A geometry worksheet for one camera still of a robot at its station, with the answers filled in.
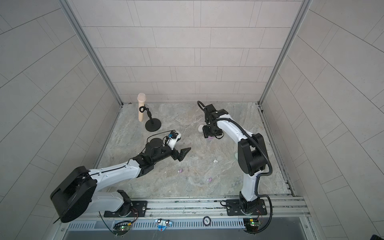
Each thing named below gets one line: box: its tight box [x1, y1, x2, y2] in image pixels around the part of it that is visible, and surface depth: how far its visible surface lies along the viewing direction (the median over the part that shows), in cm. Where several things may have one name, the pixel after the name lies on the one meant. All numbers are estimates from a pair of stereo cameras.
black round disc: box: [203, 216, 212, 227], surface depth 69 cm
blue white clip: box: [155, 218, 173, 232], surface depth 67 cm
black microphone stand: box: [139, 104, 162, 132], surface depth 103 cm
